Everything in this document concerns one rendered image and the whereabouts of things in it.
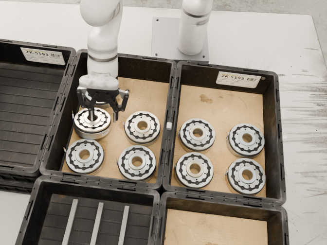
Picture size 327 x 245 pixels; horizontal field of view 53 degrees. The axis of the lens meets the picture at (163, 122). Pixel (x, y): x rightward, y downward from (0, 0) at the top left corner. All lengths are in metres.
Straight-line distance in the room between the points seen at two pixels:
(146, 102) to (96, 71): 0.27
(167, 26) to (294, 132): 0.59
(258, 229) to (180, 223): 0.20
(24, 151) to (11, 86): 0.23
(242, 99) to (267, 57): 0.36
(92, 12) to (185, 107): 0.44
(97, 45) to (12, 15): 0.81
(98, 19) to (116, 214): 0.48
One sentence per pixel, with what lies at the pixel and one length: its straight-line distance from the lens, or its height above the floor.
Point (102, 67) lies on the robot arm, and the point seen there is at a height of 1.07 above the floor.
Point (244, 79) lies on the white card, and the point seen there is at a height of 0.89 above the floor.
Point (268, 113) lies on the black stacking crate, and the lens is 1.00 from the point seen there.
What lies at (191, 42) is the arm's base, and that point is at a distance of 1.12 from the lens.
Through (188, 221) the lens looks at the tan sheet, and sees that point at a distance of 0.88.
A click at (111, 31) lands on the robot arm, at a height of 1.13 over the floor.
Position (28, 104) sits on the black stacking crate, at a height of 0.83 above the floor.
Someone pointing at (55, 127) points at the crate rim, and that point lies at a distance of 0.89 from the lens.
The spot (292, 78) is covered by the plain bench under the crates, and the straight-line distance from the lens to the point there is 1.34.
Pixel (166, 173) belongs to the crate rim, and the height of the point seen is 0.93.
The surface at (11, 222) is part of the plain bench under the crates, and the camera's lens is 1.08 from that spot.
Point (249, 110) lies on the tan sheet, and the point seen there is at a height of 0.83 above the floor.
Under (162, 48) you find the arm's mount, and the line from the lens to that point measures 1.17.
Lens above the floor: 1.69
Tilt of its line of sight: 61 degrees down
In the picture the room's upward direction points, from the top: 5 degrees clockwise
